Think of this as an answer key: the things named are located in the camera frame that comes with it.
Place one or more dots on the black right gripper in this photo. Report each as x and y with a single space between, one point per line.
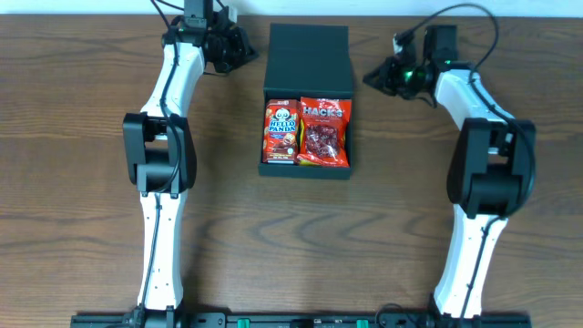
384 79

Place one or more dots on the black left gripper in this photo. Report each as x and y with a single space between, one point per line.
242 46

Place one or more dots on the dark green box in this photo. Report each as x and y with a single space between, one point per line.
308 61

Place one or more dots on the red Hacks candy bag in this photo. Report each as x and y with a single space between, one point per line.
322 140

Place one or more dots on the red Hello Panda box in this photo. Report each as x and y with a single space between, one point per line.
281 125

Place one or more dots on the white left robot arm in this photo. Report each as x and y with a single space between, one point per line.
160 153

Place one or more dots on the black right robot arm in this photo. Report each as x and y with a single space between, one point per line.
491 173

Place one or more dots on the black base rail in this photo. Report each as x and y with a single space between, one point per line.
155 319

